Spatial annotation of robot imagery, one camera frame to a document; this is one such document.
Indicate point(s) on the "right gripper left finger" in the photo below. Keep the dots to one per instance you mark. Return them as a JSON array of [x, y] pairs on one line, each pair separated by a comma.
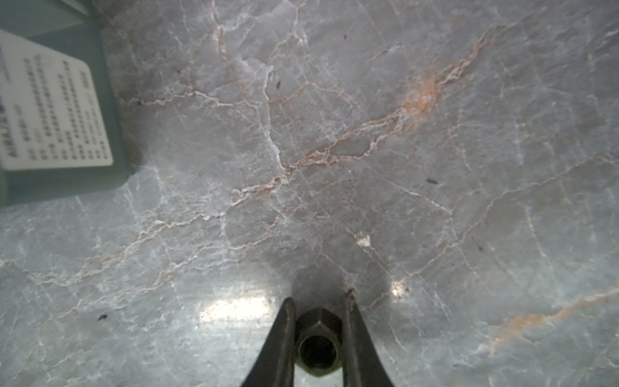
[[275, 364]]

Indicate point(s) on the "green compartment organizer box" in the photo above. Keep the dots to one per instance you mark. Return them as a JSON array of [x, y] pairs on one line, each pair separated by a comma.
[[60, 128]]

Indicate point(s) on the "black hex nut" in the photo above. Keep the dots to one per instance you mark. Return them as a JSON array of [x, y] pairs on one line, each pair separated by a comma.
[[318, 342]]

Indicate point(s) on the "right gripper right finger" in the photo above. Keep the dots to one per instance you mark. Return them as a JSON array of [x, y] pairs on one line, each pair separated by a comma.
[[360, 361]]

